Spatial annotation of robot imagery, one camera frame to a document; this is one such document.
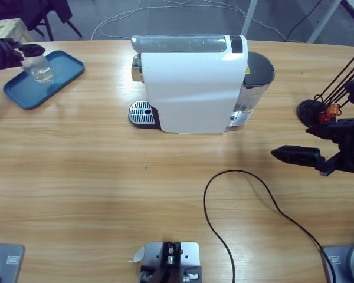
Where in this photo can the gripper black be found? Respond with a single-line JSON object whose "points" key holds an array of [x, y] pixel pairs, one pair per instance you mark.
{"points": [[4, 53], [351, 156]]}

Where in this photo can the clear drinking glass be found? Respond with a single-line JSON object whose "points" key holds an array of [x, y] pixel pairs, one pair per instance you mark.
{"points": [[42, 75]]}

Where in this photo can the grey machine lid lever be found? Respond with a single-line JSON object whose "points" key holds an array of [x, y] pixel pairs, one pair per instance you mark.
{"points": [[180, 44]]}

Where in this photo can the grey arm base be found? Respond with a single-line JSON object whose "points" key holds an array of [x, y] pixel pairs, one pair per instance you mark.
{"points": [[9, 259], [342, 259]]}

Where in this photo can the red coffee capsule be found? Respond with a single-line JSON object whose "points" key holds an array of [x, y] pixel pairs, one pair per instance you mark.
{"points": [[323, 117]]}

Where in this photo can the orange coffee capsule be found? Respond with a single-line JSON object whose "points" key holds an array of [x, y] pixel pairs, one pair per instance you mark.
{"points": [[332, 109]]}

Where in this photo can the white capsule coffee machine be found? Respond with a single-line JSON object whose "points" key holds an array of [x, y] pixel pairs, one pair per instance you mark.
{"points": [[188, 94]]}

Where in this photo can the wooden crate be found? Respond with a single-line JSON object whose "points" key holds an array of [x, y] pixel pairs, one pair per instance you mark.
{"points": [[14, 29]]}

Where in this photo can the black capsule holder with rods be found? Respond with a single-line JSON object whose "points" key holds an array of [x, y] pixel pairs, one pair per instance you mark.
{"points": [[306, 110]]}

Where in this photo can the blue plastic tray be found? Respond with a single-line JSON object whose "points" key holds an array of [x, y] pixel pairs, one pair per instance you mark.
{"points": [[62, 70]]}

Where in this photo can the black chair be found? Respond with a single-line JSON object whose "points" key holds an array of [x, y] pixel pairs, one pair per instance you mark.
{"points": [[32, 11]]}

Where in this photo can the metal drip tray grille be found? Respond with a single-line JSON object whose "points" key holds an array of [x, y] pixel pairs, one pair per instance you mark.
{"points": [[140, 113]]}

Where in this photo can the white paper tag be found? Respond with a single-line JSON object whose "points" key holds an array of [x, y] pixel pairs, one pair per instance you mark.
{"points": [[138, 255]]}

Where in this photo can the white metal frame leg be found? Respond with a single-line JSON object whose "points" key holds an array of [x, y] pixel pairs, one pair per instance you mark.
{"points": [[323, 20], [249, 17]]}

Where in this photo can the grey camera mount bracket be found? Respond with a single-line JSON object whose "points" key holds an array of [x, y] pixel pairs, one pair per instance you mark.
{"points": [[171, 256]]}

